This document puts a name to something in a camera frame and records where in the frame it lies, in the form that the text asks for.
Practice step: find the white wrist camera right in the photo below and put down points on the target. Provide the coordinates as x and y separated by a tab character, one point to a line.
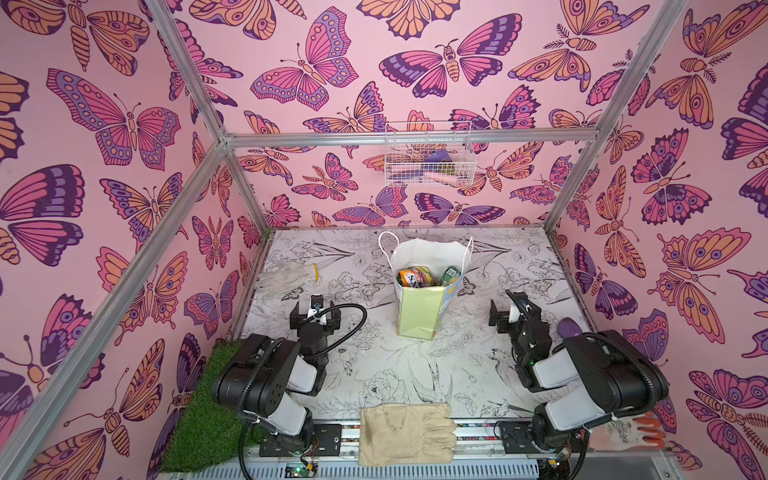
515	312

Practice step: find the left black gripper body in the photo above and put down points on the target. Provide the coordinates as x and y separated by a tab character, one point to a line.
327	330

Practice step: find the green spring tea bag back-side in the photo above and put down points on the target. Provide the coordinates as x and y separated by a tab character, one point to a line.
450	276

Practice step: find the white wire basket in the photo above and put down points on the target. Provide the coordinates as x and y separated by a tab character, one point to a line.
421	153

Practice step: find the white paper bag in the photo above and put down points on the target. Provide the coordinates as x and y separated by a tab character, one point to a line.
420	310

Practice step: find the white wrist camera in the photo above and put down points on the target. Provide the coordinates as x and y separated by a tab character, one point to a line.
316	305
515	312

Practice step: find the orange Fox's candy bag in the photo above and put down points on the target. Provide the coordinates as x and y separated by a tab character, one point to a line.
415	277

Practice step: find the orange white garden glove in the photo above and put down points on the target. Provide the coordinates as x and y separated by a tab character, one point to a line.
643	432

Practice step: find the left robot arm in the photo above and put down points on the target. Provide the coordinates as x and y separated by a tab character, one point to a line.
259	382

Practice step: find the purple pink garden trowel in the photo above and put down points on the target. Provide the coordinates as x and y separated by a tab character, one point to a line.
568	328

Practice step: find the beige work glove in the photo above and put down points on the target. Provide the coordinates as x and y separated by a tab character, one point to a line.
399	434

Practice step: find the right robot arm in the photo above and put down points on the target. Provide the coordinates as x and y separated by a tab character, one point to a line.
615	380

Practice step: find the green artificial grass mat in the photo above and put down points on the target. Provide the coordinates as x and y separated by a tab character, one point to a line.
207	433

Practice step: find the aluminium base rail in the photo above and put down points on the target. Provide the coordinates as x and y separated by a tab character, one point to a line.
470	449

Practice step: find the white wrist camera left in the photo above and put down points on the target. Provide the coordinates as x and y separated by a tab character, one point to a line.
316	305

